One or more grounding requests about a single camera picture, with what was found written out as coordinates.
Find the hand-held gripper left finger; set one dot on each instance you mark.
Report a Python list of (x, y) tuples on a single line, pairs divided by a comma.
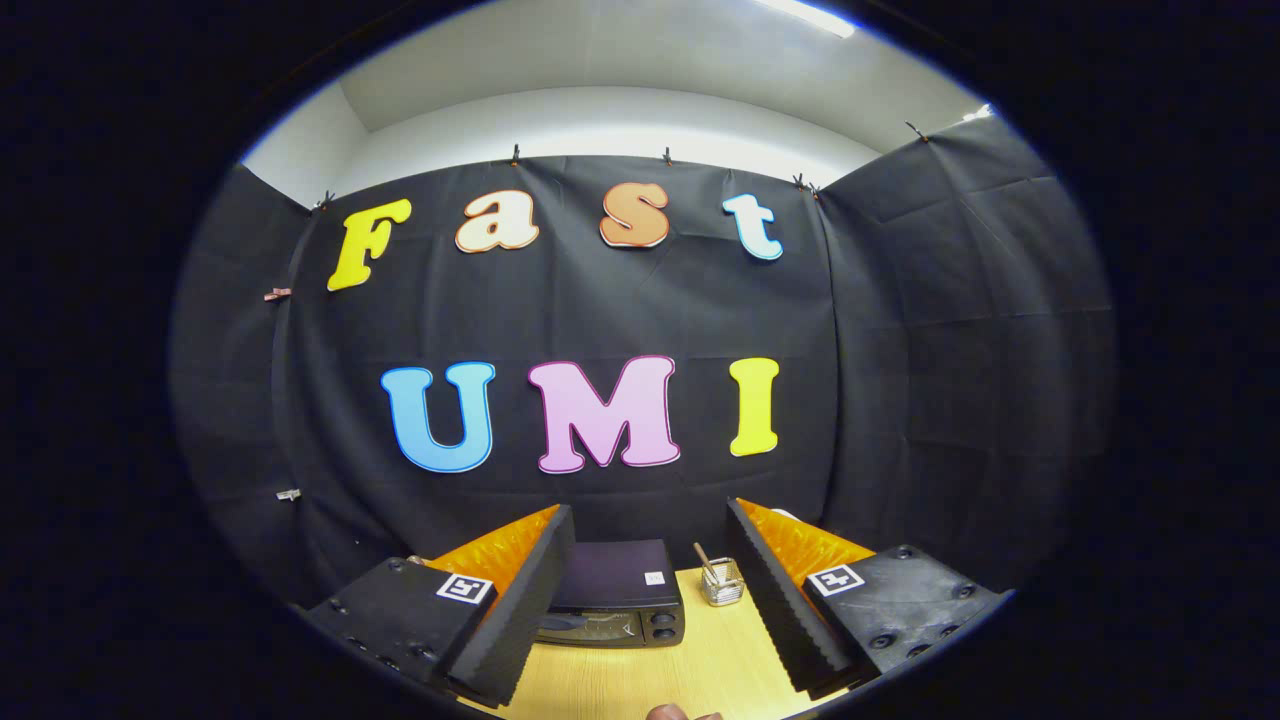
[(525, 600)]

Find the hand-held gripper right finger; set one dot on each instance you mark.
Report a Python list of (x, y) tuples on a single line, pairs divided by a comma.
[(775, 600)]

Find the black toaster oven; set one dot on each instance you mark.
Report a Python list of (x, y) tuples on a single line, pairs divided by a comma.
[(620, 585)]

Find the wooden stick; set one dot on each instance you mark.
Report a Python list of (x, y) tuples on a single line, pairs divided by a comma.
[(704, 558)]

